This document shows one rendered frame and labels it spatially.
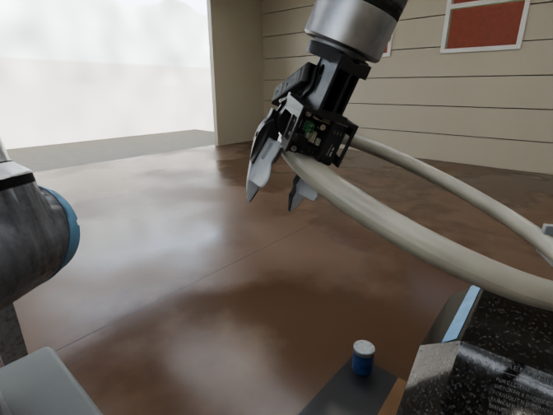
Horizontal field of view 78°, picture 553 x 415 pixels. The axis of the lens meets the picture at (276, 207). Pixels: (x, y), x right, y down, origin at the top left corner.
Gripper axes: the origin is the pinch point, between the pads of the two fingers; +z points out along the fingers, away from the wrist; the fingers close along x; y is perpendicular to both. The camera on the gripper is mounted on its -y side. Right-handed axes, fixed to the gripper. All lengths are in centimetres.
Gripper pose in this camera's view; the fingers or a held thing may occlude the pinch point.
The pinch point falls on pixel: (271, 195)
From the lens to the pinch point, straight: 48.3
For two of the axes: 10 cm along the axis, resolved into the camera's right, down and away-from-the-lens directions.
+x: 9.0, 2.2, 3.7
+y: 2.2, 4.9, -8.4
